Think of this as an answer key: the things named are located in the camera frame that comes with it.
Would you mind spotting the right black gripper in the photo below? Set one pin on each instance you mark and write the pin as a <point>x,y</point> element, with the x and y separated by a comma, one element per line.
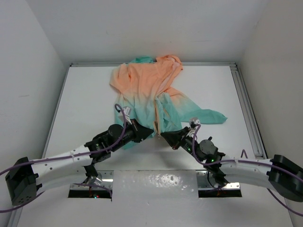
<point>173,138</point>

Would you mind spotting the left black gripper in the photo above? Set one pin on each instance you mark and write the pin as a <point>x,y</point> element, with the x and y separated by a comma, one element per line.
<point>141,132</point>

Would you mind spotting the orange and teal jacket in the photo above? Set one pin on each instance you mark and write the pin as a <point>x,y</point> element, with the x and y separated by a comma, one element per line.
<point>144,85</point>

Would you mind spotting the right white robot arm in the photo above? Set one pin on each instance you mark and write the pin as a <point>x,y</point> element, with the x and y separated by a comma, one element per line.
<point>279,173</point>

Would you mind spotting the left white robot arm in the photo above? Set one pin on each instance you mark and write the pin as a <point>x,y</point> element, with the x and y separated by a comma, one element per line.
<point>28,178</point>

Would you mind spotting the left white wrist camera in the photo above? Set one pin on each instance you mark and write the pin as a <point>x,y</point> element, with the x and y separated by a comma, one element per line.
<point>127,111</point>

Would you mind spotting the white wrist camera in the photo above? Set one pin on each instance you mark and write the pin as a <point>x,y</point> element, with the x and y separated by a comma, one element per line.
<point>194,122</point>
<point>127,111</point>

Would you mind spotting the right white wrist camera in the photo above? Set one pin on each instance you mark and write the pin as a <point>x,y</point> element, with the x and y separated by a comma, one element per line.
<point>194,122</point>

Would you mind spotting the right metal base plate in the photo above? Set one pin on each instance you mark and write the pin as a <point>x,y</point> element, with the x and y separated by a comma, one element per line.
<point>209,188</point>

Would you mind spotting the metal base plate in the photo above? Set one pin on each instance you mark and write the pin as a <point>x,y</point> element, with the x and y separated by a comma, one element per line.
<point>100,187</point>
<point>209,188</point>

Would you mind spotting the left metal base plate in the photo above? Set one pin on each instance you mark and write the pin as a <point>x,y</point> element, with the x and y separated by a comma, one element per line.
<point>100,187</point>

